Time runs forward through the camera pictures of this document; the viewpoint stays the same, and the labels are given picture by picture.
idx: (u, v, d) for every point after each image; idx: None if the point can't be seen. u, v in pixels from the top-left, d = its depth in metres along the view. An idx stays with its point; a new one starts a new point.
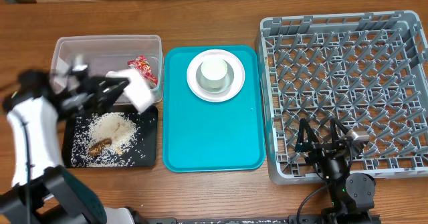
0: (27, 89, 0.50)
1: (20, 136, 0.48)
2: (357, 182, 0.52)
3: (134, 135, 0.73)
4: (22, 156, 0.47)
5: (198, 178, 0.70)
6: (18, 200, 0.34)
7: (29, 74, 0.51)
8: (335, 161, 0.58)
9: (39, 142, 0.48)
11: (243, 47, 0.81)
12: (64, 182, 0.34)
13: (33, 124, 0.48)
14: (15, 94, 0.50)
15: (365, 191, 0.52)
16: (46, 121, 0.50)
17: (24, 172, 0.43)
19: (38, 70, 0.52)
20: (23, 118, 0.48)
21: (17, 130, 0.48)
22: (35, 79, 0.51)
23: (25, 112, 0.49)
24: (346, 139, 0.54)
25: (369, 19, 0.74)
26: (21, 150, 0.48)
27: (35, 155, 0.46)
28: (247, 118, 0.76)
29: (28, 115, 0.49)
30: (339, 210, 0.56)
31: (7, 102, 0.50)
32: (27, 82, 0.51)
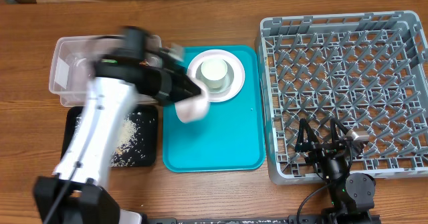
0: (121, 57, 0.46)
1: (89, 116, 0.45)
2: (358, 181, 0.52)
3: (134, 135, 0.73)
4: (79, 136, 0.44)
5: (198, 178, 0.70)
6: (50, 193, 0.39)
7: (131, 32, 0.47)
8: (335, 161, 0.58)
9: (103, 132, 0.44)
11: (243, 47, 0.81)
12: (95, 204, 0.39)
13: (108, 107, 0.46)
14: (114, 60, 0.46)
15: (365, 191, 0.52)
16: (121, 111, 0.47)
17: (71, 166, 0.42)
19: (146, 33, 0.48)
20: (99, 93, 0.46)
21: (90, 101, 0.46)
22: (132, 45, 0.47)
23: (105, 83, 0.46)
24: (346, 139, 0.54)
25: (369, 19, 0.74)
26: (84, 131, 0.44)
27: (92, 145, 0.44)
28: (247, 118, 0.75)
29: (104, 91, 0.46)
30: (339, 210, 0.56)
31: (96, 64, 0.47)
32: (129, 51, 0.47)
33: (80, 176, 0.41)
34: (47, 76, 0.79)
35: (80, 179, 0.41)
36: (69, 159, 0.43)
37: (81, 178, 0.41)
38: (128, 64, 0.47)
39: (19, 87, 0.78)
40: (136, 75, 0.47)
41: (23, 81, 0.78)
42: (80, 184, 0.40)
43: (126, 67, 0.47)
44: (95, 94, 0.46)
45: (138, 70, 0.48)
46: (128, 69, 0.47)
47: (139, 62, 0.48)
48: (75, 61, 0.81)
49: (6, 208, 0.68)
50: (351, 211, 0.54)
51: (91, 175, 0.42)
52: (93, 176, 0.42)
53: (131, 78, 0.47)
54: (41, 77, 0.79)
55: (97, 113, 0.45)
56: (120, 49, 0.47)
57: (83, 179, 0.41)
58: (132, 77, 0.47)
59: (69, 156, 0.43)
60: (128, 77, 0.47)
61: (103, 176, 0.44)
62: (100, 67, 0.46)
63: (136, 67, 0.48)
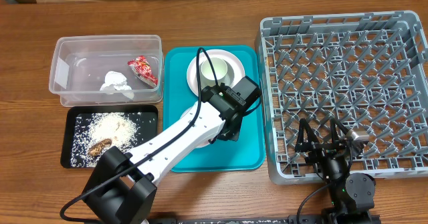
0: (229, 97, 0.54)
1: (180, 126, 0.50)
2: (358, 182, 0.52)
3: (134, 135, 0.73)
4: (164, 135, 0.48)
5: (198, 178, 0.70)
6: (116, 165, 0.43)
7: (247, 82, 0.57)
8: (335, 161, 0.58)
9: (183, 145, 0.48)
11: (243, 47, 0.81)
12: (141, 202, 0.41)
13: (198, 127, 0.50)
14: (221, 94, 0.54)
15: (365, 191, 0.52)
16: (204, 136, 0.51)
17: (143, 155, 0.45)
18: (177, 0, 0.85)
19: (258, 89, 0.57)
20: (198, 112, 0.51)
21: (188, 115, 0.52)
22: (245, 96, 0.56)
23: (205, 107, 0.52)
24: (346, 139, 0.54)
25: (369, 19, 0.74)
26: (170, 133, 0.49)
27: (167, 149, 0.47)
28: (247, 118, 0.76)
29: (203, 114, 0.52)
30: (339, 210, 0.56)
31: (206, 89, 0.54)
32: (245, 92, 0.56)
33: (146, 167, 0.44)
34: (47, 76, 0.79)
35: (143, 170, 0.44)
36: (146, 148, 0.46)
37: (144, 169, 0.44)
38: (235, 107, 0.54)
39: (19, 87, 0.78)
40: (231, 118, 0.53)
41: (23, 80, 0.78)
42: (142, 174, 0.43)
43: (229, 107, 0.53)
44: (195, 112, 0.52)
45: (239, 115, 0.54)
46: (231, 109, 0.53)
47: (242, 110, 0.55)
48: (75, 61, 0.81)
49: (6, 208, 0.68)
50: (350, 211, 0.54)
51: (153, 171, 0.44)
52: (155, 174, 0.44)
53: (225, 118, 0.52)
54: (41, 77, 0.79)
55: (188, 128, 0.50)
56: (233, 90, 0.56)
57: (145, 171, 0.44)
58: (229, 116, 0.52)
59: (148, 146, 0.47)
60: (225, 116, 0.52)
61: (160, 178, 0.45)
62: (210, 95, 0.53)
63: (239, 114, 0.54)
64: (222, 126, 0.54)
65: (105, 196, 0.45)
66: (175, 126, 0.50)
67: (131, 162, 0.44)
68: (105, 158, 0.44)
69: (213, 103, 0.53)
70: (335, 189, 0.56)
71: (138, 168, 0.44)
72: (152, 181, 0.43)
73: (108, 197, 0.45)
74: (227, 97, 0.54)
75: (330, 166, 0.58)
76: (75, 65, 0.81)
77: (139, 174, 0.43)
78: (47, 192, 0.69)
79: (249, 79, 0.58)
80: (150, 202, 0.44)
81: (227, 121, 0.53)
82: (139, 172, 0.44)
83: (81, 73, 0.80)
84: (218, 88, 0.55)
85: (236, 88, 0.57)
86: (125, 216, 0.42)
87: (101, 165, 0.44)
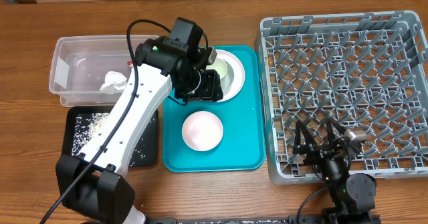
0: (167, 47, 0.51)
1: (125, 101, 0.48)
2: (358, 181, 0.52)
3: None
4: (110, 120, 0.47)
5: (197, 178, 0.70)
6: (73, 169, 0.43)
7: (182, 23, 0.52)
8: (333, 162, 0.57)
9: (133, 118, 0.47)
11: (243, 47, 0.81)
12: (111, 189, 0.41)
13: (144, 95, 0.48)
14: (157, 48, 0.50)
15: (366, 192, 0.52)
16: (154, 101, 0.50)
17: (97, 149, 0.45)
18: None
19: (196, 27, 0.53)
20: (137, 80, 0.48)
21: (129, 87, 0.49)
22: (186, 40, 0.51)
23: (144, 72, 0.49)
24: (343, 140, 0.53)
25: (369, 19, 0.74)
26: (115, 115, 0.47)
27: (119, 130, 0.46)
28: (247, 118, 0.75)
29: (144, 79, 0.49)
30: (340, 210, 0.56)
31: (140, 51, 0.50)
32: (184, 33, 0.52)
33: (103, 160, 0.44)
34: (47, 76, 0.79)
35: (101, 164, 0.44)
36: (97, 141, 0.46)
37: (103, 162, 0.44)
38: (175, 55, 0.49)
39: (19, 87, 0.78)
40: (175, 67, 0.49)
41: (23, 80, 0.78)
42: (103, 168, 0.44)
43: (169, 56, 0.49)
44: (134, 80, 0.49)
45: (184, 61, 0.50)
46: (172, 60, 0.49)
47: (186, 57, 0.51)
48: (75, 61, 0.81)
49: (6, 208, 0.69)
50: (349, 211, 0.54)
51: (112, 161, 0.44)
52: (115, 163, 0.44)
53: (168, 70, 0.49)
54: (41, 77, 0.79)
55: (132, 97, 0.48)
56: (171, 39, 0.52)
57: (105, 164, 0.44)
58: (173, 67, 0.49)
59: (98, 137, 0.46)
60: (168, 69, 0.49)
61: (124, 163, 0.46)
62: (145, 55, 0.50)
63: (182, 60, 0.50)
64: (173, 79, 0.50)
65: (79, 202, 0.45)
66: (118, 105, 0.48)
67: (86, 161, 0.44)
68: (61, 166, 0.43)
69: (152, 61, 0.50)
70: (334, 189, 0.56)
71: (96, 164, 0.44)
72: (115, 170, 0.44)
73: (82, 202, 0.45)
74: (164, 49, 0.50)
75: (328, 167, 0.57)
76: (75, 65, 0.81)
77: (99, 170, 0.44)
78: (47, 192, 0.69)
79: (182, 21, 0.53)
80: (127, 185, 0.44)
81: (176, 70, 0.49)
82: (98, 167, 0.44)
83: (81, 73, 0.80)
84: (152, 43, 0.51)
85: (173, 35, 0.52)
86: (105, 208, 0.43)
87: (61, 174, 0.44)
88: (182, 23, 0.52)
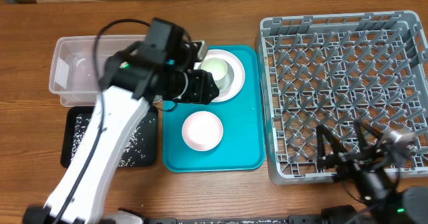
0: (139, 59, 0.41)
1: (91, 137, 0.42)
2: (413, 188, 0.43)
3: (134, 135, 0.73)
4: (76, 162, 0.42)
5: (197, 178, 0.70)
6: None
7: (159, 25, 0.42)
8: (373, 174, 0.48)
9: (102, 155, 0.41)
11: (243, 47, 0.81)
12: None
13: (112, 128, 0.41)
14: (125, 64, 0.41)
15: None
16: (126, 130, 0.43)
17: (63, 200, 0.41)
18: None
19: (175, 29, 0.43)
20: (103, 110, 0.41)
21: (95, 118, 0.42)
22: (163, 45, 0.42)
23: (112, 99, 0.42)
24: (386, 144, 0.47)
25: (369, 19, 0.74)
26: (81, 156, 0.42)
27: (85, 175, 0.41)
28: (247, 118, 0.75)
29: (111, 107, 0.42)
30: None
31: (104, 69, 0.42)
32: (161, 37, 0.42)
33: (70, 212, 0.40)
34: (47, 76, 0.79)
35: (69, 217, 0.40)
36: (64, 188, 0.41)
37: (70, 215, 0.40)
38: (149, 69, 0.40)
39: (19, 87, 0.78)
40: (149, 85, 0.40)
41: (23, 80, 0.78)
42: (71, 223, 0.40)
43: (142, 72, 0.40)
44: (100, 109, 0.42)
45: (160, 76, 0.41)
46: (145, 76, 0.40)
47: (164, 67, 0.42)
48: (75, 61, 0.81)
49: (7, 208, 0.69)
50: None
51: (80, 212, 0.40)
52: (83, 215, 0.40)
53: (142, 90, 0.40)
54: (41, 77, 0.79)
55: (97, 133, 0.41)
56: (145, 44, 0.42)
57: (73, 217, 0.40)
58: (147, 85, 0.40)
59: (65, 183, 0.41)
60: (140, 88, 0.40)
61: (95, 210, 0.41)
62: (112, 73, 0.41)
63: (160, 75, 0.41)
64: (148, 98, 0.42)
65: None
66: (85, 141, 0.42)
67: (53, 214, 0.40)
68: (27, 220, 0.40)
69: (121, 81, 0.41)
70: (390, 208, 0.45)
71: (63, 218, 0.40)
72: None
73: None
74: (135, 63, 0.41)
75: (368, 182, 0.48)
76: (75, 65, 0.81)
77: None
78: (47, 192, 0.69)
79: (158, 21, 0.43)
80: None
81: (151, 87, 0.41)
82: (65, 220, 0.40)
83: (81, 73, 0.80)
84: (120, 57, 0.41)
85: (148, 40, 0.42)
86: None
87: None
88: (158, 25, 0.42)
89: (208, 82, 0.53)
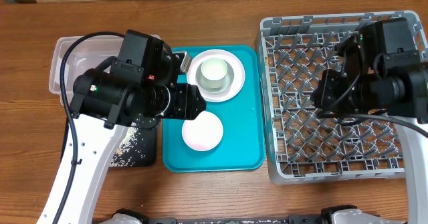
0: (112, 80, 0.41)
1: (67, 168, 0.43)
2: (388, 41, 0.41)
3: (134, 135, 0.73)
4: (54, 195, 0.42)
5: (197, 178, 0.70)
6: None
7: (135, 39, 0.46)
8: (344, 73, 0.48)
9: (80, 186, 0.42)
11: (243, 47, 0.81)
12: None
13: (87, 158, 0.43)
14: (95, 87, 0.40)
15: (400, 42, 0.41)
16: (103, 158, 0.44)
17: None
18: None
19: (151, 40, 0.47)
20: (76, 141, 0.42)
21: (69, 149, 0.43)
22: (139, 60, 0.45)
23: (84, 130, 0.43)
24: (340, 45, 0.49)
25: (369, 19, 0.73)
26: (57, 189, 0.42)
27: (67, 208, 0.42)
28: (247, 118, 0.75)
29: (83, 137, 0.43)
30: (422, 87, 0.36)
31: (75, 93, 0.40)
32: (137, 51, 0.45)
33: None
34: (47, 75, 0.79)
35: None
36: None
37: None
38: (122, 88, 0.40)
39: (19, 87, 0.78)
40: (124, 105, 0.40)
41: (23, 80, 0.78)
42: None
43: (116, 93, 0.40)
44: (72, 140, 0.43)
45: (136, 94, 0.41)
46: (120, 97, 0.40)
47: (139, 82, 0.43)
48: (75, 61, 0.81)
49: (7, 208, 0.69)
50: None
51: None
52: None
53: (117, 110, 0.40)
54: (41, 77, 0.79)
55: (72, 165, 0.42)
56: (120, 60, 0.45)
57: None
58: (122, 105, 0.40)
59: (44, 219, 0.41)
60: (115, 109, 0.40)
61: None
62: (83, 97, 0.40)
63: (134, 93, 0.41)
64: (124, 118, 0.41)
65: None
66: (59, 176, 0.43)
67: None
68: None
69: (93, 104, 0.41)
70: (375, 65, 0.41)
71: None
72: None
73: None
74: (107, 85, 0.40)
75: (346, 81, 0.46)
76: (75, 65, 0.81)
77: None
78: (47, 192, 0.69)
79: (133, 34, 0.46)
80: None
81: (125, 106, 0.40)
82: None
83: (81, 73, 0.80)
84: (90, 79, 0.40)
85: (122, 56, 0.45)
86: None
87: None
88: (134, 41, 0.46)
89: (192, 97, 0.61)
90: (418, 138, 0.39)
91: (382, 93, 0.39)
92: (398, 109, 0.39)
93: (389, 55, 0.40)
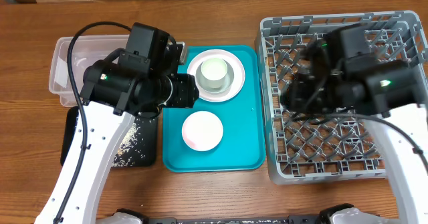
0: (120, 70, 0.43)
1: (76, 154, 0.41)
2: (348, 47, 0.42)
3: (134, 135, 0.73)
4: (62, 180, 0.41)
5: (198, 178, 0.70)
6: None
7: (142, 31, 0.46)
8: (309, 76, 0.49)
9: (89, 172, 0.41)
11: (244, 47, 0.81)
12: None
13: (96, 144, 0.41)
14: (105, 75, 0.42)
15: (360, 46, 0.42)
16: (112, 145, 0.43)
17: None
18: None
19: (158, 32, 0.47)
20: (86, 126, 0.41)
21: (78, 134, 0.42)
22: (146, 51, 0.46)
23: (95, 115, 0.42)
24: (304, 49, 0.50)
25: (369, 19, 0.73)
26: (66, 174, 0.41)
27: (74, 194, 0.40)
28: (247, 118, 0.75)
29: (93, 123, 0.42)
30: (380, 87, 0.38)
31: (85, 83, 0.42)
32: (144, 42, 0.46)
33: None
34: (47, 76, 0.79)
35: None
36: (51, 209, 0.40)
37: None
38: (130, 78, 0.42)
39: (19, 87, 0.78)
40: (132, 94, 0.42)
41: (23, 80, 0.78)
42: None
43: (125, 82, 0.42)
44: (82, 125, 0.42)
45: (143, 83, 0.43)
46: (128, 85, 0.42)
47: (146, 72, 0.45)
48: (75, 61, 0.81)
49: (7, 208, 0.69)
50: (395, 86, 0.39)
51: None
52: None
53: (125, 99, 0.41)
54: (41, 77, 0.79)
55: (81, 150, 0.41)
56: (128, 51, 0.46)
57: None
58: (131, 94, 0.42)
59: (51, 204, 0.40)
60: (124, 98, 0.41)
61: None
62: (94, 87, 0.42)
63: (142, 83, 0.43)
64: (132, 106, 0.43)
65: None
66: (68, 160, 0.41)
67: None
68: None
69: (103, 93, 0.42)
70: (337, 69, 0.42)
71: None
72: None
73: None
74: (116, 75, 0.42)
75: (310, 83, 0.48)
76: (75, 65, 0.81)
77: None
78: (47, 192, 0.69)
79: (139, 27, 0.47)
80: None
81: (133, 95, 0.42)
82: None
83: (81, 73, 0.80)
84: (100, 69, 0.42)
85: (130, 47, 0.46)
86: None
87: None
88: (140, 31, 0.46)
89: (192, 85, 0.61)
90: (384, 130, 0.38)
91: (347, 97, 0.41)
92: (362, 109, 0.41)
93: (350, 59, 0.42)
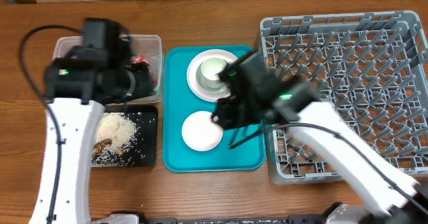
0: (78, 63, 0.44)
1: (53, 152, 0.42)
2: (251, 76, 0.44)
3: (134, 135, 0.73)
4: (45, 180, 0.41)
5: (198, 178, 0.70)
6: None
7: (92, 24, 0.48)
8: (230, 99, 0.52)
9: (70, 166, 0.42)
11: (243, 47, 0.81)
12: None
13: (69, 136, 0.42)
14: (65, 71, 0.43)
15: (263, 69, 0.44)
16: (86, 136, 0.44)
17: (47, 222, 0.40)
18: None
19: (110, 24, 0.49)
20: (56, 122, 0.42)
21: (51, 133, 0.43)
22: (99, 43, 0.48)
23: (64, 110, 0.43)
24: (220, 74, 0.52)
25: (369, 19, 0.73)
26: (48, 173, 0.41)
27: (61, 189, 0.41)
28: None
29: (63, 118, 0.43)
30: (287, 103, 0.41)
31: (47, 81, 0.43)
32: (94, 33, 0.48)
33: None
34: None
35: None
36: (40, 210, 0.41)
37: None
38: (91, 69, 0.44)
39: (19, 87, 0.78)
40: (95, 83, 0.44)
41: (23, 80, 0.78)
42: None
43: (85, 73, 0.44)
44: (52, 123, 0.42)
45: (103, 73, 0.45)
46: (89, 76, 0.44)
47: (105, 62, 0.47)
48: None
49: (7, 207, 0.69)
50: (297, 97, 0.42)
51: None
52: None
53: (88, 87, 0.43)
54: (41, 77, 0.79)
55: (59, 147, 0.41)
56: (83, 47, 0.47)
57: None
58: (93, 83, 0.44)
59: (41, 204, 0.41)
60: (87, 88, 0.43)
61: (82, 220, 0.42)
62: (55, 84, 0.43)
63: (103, 71, 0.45)
64: (97, 95, 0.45)
65: None
66: (47, 160, 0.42)
67: None
68: None
69: (67, 89, 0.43)
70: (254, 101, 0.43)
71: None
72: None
73: None
74: (75, 69, 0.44)
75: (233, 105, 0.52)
76: None
77: None
78: None
79: (90, 21, 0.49)
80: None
81: (95, 83, 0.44)
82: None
83: None
84: (57, 67, 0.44)
85: (85, 41, 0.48)
86: None
87: None
88: (90, 27, 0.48)
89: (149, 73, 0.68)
90: (303, 131, 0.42)
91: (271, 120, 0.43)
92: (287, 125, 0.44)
93: (257, 86, 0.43)
